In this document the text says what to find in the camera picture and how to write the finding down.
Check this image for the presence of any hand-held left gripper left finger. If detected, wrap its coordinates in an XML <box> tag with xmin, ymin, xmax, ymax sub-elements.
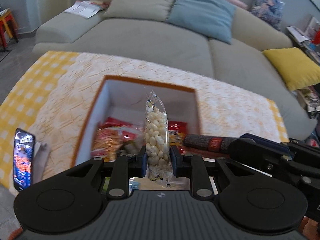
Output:
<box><xmin>60</xmin><ymin>146</ymin><xmax>147</xmax><ymax>197</ymax></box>

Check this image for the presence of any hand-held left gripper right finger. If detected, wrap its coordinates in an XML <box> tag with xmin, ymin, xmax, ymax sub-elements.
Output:
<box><xmin>171</xmin><ymin>146</ymin><xmax>266</xmax><ymax>197</ymax></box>

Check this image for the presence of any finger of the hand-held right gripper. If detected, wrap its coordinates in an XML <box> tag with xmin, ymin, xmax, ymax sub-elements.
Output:
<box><xmin>229</xmin><ymin>137</ymin><xmax>293</xmax><ymax>163</ymax></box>
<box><xmin>240</xmin><ymin>133</ymin><xmax>320</xmax><ymax>153</ymax></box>

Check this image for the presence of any clear bag of white candies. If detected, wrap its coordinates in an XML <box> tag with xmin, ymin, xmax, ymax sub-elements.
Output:
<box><xmin>144</xmin><ymin>90</ymin><xmax>174</xmax><ymax>188</ymax></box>

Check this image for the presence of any dark red snack packet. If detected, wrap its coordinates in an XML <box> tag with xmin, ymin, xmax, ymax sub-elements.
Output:
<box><xmin>167</xmin><ymin>121</ymin><xmax>188</xmax><ymax>147</ymax></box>

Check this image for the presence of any red sausage stick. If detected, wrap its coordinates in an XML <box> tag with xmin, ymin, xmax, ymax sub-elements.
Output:
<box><xmin>183</xmin><ymin>134</ymin><xmax>238</xmax><ymax>153</ymax></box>

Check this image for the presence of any prawn stick snack packet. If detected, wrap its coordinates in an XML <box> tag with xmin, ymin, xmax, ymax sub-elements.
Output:
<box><xmin>91</xmin><ymin>117</ymin><xmax>144</xmax><ymax>161</ymax></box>

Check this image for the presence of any orange cardboard box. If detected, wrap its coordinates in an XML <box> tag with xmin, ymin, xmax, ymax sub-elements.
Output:
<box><xmin>71</xmin><ymin>75</ymin><xmax>203</xmax><ymax>168</ymax></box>

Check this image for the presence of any printed tote bag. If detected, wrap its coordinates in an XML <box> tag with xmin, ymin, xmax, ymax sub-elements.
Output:
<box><xmin>296</xmin><ymin>85</ymin><xmax>320</xmax><ymax>119</ymax></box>

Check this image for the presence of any white lace tablecloth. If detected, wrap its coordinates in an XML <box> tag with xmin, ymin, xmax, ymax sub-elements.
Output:
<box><xmin>32</xmin><ymin>52</ymin><xmax>278</xmax><ymax>178</ymax></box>

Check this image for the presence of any yellow cushion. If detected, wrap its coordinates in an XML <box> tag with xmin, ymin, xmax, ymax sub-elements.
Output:
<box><xmin>262</xmin><ymin>47</ymin><xmax>320</xmax><ymax>92</ymax></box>

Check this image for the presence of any white phone stand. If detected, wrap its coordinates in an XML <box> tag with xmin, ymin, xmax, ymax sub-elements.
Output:
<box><xmin>34</xmin><ymin>141</ymin><xmax>52</xmax><ymax>183</ymax></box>

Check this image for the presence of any pile of books and magazines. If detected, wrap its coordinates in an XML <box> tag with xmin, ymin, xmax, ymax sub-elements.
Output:
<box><xmin>286</xmin><ymin>16</ymin><xmax>320</xmax><ymax>64</ymax></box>

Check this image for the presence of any black smartphone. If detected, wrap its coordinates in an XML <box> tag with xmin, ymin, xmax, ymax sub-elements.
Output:
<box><xmin>12</xmin><ymin>127</ymin><xmax>37</xmax><ymax>193</ymax></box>

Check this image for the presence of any beige sofa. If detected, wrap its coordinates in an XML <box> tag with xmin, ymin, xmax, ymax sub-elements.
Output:
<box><xmin>32</xmin><ymin>0</ymin><xmax>315</xmax><ymax>140</ymax></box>

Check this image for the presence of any printed figure cushion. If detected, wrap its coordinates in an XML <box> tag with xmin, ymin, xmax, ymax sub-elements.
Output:
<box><xmin>251</xmin><ymin>0</ymin><xmax>285</xmax><ymax>32</ymax></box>

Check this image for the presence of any blue cushion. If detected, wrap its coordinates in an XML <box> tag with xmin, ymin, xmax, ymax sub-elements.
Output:
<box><xmin>166</xmin><ymin>0</ymin><xmax>237</xmax><ymax>44</ymax></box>

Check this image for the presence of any beige cushion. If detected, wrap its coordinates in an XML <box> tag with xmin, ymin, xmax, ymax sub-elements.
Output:
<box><xmin>102</xmin><ymin>0</ymin><xmax>180</xmax><ymax>22</ymax></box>

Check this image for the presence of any white booklet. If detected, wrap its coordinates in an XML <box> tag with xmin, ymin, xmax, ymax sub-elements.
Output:
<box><xmin>64</xmin><ymin>0</ymin><xmax>109</xmax><ymax>19</ymax></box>

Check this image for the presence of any red and yellow stool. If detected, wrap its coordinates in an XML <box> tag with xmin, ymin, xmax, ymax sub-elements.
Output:
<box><xmin>0</xmin><ymin>8</ymin><xmax>19</xmax><ymax>48</ymax></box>

